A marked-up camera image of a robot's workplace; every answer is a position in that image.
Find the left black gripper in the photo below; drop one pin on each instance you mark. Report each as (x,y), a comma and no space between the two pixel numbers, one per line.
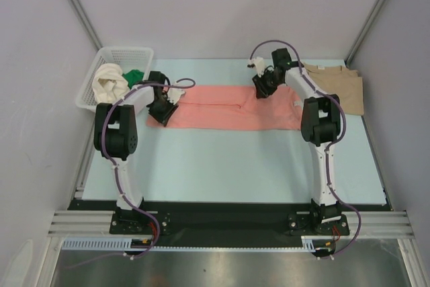
(162,118)

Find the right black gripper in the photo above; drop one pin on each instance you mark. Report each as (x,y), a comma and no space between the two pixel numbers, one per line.
(263,84)

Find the pink t shirt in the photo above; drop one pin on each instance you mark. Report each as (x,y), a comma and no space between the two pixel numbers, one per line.
(222,107)

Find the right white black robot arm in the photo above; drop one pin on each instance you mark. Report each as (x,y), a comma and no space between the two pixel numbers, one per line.
(320,127)

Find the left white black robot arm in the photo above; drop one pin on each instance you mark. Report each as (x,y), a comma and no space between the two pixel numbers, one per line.
(116,138)

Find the green t shirt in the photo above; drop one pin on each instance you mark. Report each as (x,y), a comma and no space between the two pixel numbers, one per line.
(133,77)

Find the cream t shirt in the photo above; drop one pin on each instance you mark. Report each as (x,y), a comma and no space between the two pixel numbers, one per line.
(108,84)

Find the white perforated plastic basket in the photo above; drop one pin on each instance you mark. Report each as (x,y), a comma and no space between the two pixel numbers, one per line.
(127,57)

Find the folded beige t shirt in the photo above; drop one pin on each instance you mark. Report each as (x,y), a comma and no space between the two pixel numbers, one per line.
(340,80)

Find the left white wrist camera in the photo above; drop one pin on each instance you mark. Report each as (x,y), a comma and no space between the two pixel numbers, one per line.
(174,95)

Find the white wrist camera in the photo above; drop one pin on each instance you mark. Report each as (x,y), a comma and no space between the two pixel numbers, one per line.
(258,64)
(174,95)

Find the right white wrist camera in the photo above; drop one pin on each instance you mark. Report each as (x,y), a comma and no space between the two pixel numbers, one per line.
(258,64)

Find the aluminium frame rail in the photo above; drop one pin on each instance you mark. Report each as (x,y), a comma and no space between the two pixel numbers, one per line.
(374,225)

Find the white slotted cable duct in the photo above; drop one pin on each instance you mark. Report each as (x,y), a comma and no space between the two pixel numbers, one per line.
(97,244)

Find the left aluminium corner post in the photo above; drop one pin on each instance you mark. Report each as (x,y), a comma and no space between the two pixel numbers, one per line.
(85,22)

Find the aluminium corner post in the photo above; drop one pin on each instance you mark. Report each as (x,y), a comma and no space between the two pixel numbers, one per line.
(370,20)
(85,22)

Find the right aluminium corner post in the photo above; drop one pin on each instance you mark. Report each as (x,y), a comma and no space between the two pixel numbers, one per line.
(370,20)

